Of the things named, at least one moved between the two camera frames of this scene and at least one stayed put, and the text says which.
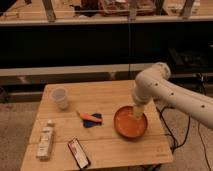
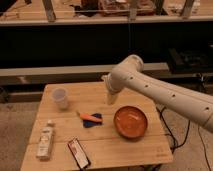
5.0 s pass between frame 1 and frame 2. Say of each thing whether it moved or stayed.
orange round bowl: stayed
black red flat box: stayed
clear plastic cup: stayed
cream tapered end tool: moved
